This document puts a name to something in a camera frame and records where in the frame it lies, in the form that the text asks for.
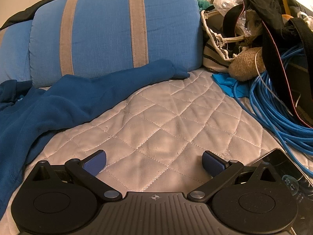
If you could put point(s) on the dark jacket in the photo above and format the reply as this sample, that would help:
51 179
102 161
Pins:
29 9

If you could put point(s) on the teal cloth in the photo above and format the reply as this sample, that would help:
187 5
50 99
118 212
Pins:
203 3

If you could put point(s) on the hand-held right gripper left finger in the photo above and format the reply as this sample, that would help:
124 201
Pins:
95 163

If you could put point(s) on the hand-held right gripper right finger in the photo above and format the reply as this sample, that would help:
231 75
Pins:
212 164

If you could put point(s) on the black smartphone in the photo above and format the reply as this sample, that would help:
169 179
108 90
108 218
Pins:
281 164

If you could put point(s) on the grey quilted bedspread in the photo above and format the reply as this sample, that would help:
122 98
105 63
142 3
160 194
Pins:
171 117

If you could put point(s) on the blue grey-striped pillow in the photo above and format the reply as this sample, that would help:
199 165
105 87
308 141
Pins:
102 29
14 51

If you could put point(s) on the striped canvas tote bag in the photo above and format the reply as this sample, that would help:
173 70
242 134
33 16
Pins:
215 58

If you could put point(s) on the bright blue cloth scrap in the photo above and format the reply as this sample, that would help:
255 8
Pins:
227 83

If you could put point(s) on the black clothing with red trim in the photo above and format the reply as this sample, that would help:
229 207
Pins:
271 53

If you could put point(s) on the blue sweatshirt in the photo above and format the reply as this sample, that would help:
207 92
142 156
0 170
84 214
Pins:
61 102

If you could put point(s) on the tan plush toy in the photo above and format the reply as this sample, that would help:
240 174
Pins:
244 63

